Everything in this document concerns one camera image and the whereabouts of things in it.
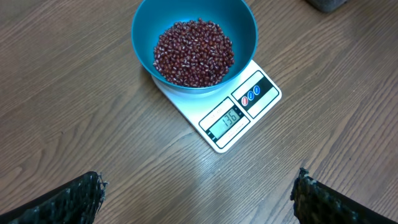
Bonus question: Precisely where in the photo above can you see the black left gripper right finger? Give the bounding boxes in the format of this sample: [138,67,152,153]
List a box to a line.
[290,167,397,224]

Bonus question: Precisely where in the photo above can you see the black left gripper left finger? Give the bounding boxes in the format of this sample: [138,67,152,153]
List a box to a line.
[1,171,108,224]

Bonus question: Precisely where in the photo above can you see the white digital kitchen scale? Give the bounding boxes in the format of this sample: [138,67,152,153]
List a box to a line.
[154,60,282,153]

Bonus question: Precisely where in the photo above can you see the red beans in bowl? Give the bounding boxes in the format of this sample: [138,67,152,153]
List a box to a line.
[153,19,235,88]

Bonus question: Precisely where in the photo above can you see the blue bowl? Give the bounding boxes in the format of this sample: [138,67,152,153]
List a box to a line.
[131,0,258,94]

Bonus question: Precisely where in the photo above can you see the clear plastic bean container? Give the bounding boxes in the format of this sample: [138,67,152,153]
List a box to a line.
[306,0,348,13]

